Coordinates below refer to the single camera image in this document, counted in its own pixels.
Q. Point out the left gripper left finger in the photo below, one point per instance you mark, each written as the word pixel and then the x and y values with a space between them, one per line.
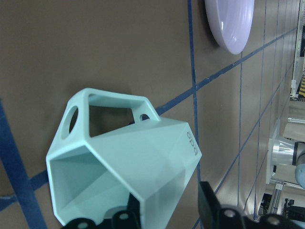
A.
pixel 128 218

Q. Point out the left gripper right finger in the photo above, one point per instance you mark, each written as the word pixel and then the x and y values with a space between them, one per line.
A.
pixel 214 215

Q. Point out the mint green faceted cup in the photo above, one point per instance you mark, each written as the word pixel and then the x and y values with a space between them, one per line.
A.
pixel 152 159

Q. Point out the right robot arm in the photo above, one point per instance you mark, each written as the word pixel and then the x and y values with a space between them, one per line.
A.
pixel 284 152

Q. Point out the lavender plate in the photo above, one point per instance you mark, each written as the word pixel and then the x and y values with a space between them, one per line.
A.
pixel 230 22

